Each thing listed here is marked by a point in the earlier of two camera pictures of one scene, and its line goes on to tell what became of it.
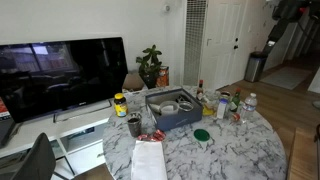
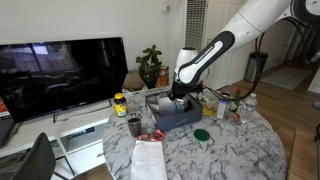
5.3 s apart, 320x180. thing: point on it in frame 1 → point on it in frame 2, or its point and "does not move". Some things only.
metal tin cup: x=186 y=106 → x=179 y=105
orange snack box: x=162 y=78 does not move
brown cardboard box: x=132 y=81 does not move
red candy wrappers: x=157 y=135 does not move
